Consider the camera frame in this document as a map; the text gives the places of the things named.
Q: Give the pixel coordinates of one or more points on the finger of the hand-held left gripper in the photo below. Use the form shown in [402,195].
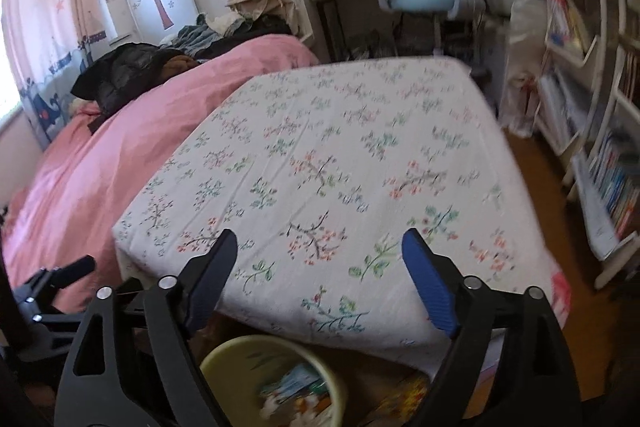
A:
[75,267]

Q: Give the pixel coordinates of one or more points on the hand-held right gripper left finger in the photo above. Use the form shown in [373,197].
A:
[210,282]

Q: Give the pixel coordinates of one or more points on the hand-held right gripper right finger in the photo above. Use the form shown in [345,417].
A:
[430,287]

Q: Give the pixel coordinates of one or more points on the yellow green waste bin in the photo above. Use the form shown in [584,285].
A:
[220,367]

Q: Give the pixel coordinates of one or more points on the pink duvet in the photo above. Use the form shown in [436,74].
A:
[125,157]

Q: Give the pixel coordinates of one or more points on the floral bed sheet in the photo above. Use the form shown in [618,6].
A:
[325,157]

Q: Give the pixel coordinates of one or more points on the black jacket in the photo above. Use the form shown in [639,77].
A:
[120,77]

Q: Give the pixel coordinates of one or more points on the window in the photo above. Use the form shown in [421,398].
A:
[10,67]

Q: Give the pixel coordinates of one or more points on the brown plush toy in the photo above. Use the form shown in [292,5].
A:
[180,66]

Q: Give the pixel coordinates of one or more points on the pile of clothes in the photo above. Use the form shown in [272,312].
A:
[210,37]

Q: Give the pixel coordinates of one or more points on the dark bags under desk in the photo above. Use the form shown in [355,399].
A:
[380,44]

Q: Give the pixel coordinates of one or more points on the white bookshelf with books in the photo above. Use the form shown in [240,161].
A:
[600,107]

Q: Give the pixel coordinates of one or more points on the pink printed curtain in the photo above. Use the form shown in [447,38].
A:
[50,7]

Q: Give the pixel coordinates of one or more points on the clear plastic bag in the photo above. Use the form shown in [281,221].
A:
[522,37]

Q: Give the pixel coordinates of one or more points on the beige cloth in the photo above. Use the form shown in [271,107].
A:
[260,2]

